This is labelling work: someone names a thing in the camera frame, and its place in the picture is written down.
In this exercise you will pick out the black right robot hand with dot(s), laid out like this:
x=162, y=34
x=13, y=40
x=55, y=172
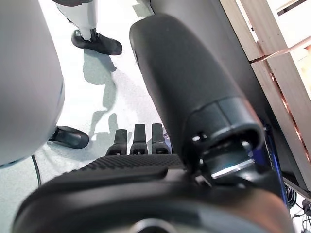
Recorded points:
x=184, y=80

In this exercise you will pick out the wooden produce shelf stand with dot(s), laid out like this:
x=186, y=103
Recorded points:
x=206, y=14

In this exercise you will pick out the black left robot foot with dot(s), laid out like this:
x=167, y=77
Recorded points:
x=102, y=44

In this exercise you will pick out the black robot foot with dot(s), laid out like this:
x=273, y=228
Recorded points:
x=102, y=44
x=70, y=138

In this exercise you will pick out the wooden slatted cabbage crate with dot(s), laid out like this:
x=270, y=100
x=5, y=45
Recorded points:
x=272, y=29

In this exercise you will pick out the silver left robot leg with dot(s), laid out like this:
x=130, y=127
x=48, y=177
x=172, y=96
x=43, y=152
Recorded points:
x=80, y=14

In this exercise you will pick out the silver robot leg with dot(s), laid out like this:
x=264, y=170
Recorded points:
x=24, y=72
x=80, y=14

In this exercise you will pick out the black right robot foot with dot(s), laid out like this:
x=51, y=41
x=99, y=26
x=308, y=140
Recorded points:
x=70, y=138

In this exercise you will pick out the silver right robot leg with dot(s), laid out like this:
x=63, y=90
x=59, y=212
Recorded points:
x=24, y=72

